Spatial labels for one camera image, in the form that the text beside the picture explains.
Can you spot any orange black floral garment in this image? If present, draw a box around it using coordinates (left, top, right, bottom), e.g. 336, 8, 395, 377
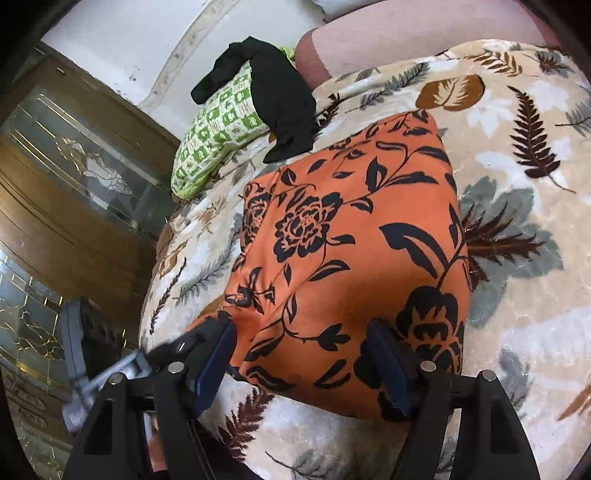
218, 110, 471, 422

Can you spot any grey pillow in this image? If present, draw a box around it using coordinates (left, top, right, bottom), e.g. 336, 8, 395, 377
311, 0, 381, 22

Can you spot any green patterned white cloth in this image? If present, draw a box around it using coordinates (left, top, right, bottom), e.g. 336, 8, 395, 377
170, 47, 296, 200

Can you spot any brown wooden glass-panel wardrobe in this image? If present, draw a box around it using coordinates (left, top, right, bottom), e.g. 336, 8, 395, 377
1, 45, 177, 479

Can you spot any beige leaf-patterned fleece blanket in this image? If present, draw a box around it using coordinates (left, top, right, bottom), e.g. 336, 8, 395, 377
139, 39, 590, 479

